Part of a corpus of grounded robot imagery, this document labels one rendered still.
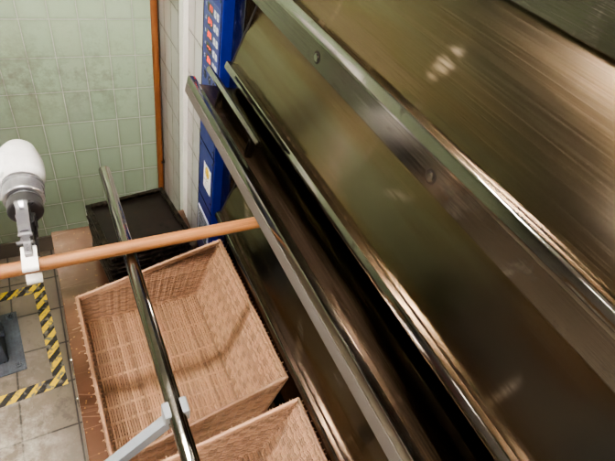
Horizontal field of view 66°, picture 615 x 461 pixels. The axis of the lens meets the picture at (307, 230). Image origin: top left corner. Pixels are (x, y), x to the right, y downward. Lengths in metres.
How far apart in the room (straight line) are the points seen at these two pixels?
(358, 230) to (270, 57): 0.49
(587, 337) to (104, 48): 1.99
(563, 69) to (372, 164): 0.36
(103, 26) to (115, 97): 0.31
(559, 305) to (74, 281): 1.62
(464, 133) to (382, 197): 0.23
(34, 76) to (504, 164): 1.94
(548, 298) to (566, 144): 0.17
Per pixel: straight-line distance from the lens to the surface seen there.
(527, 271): 0.61
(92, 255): 1.12
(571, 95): 0.57
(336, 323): 0.73
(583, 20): 0.55
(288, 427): 1.38
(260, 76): 1.16
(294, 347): 1.26
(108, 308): 1.74
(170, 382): 0.96
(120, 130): 2.41
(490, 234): 0.63
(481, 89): 0.62
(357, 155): 0.85
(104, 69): 2.25
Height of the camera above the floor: 2.02
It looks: 43 degrees down
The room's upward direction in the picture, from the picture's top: 14 degrees clockwise
